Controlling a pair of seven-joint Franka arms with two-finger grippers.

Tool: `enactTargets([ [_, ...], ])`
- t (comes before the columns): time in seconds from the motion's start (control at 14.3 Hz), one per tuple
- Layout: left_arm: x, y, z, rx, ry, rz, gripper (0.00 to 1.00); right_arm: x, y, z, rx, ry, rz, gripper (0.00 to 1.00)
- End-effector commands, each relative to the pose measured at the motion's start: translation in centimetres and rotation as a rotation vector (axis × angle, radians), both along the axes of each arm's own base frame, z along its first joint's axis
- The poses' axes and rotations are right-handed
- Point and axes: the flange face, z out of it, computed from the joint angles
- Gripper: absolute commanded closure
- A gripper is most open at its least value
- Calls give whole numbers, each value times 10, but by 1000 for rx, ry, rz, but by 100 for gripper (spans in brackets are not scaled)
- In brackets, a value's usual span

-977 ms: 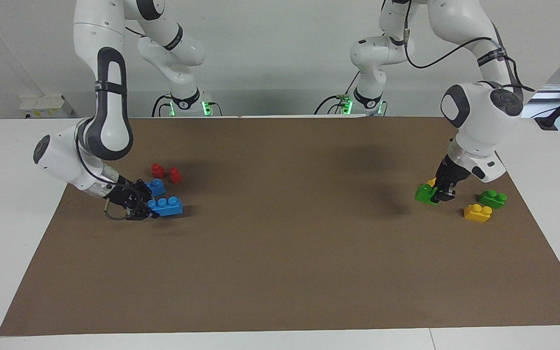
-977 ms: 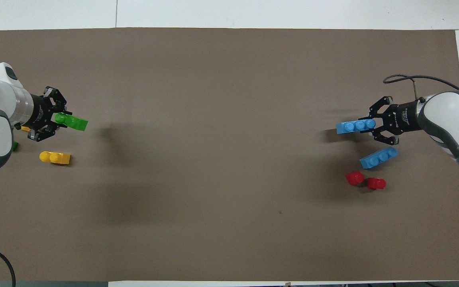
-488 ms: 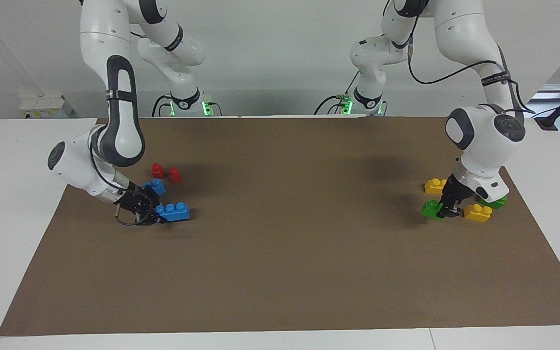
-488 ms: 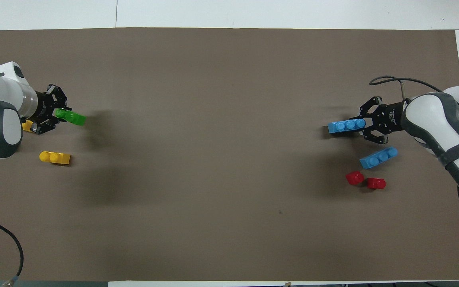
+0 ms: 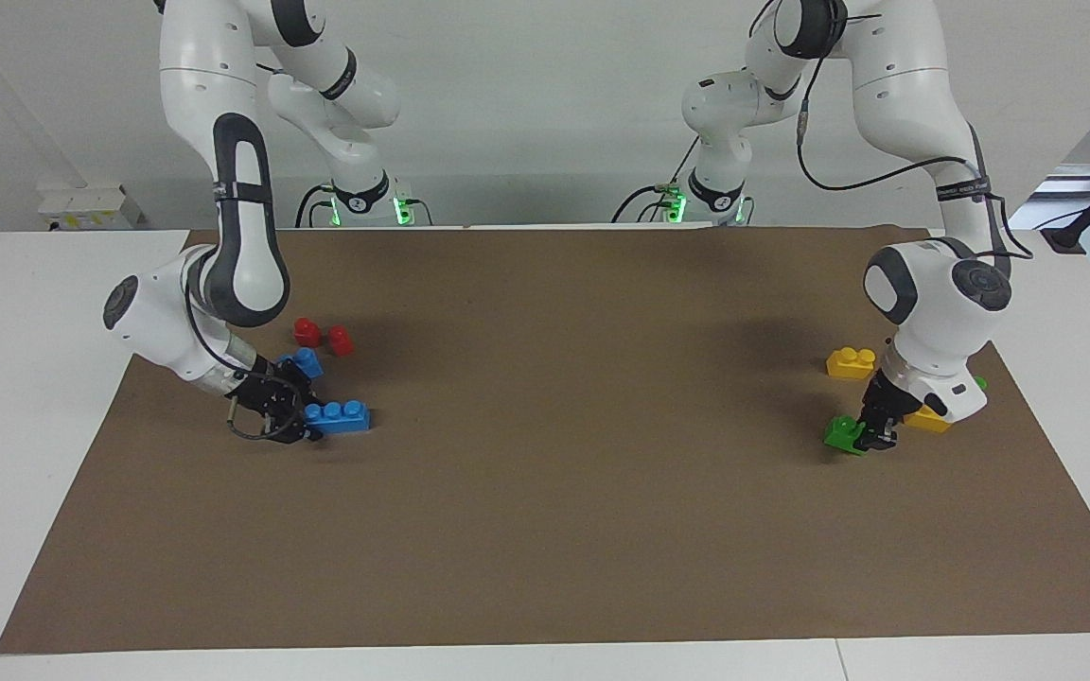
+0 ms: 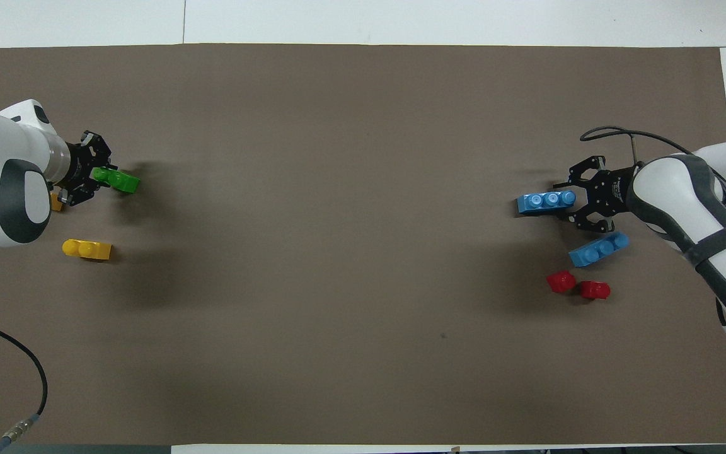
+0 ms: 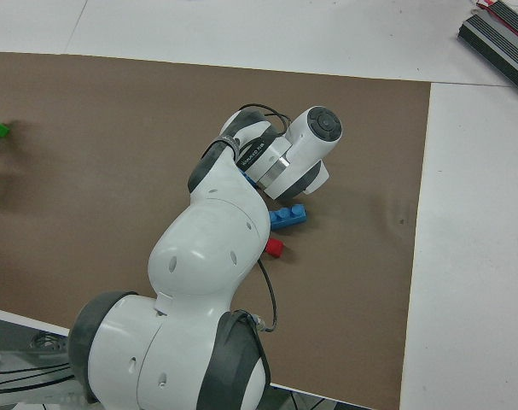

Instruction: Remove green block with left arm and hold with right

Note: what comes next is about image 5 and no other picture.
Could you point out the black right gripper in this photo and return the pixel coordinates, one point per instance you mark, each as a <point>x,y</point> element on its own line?
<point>266,395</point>

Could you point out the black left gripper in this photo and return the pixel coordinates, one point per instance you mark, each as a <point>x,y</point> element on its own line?
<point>888,402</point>

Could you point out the blue three-stud block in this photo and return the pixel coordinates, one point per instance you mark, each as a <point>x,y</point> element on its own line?
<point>308,362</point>
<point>342,418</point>

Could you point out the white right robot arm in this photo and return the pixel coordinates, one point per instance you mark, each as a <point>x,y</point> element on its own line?
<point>214,76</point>

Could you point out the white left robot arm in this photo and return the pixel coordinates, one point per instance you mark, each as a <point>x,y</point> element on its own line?
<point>914,95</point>

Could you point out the yellow two-stud block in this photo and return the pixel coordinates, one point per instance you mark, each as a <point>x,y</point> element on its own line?
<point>850,364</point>
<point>928,421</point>

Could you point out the small red block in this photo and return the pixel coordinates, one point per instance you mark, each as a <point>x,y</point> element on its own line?
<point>307,332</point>
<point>341,340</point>

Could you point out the brown paper mat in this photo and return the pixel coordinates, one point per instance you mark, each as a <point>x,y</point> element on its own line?
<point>545,520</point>

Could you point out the white box with yellow label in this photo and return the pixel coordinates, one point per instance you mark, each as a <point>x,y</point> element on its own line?
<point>86,206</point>

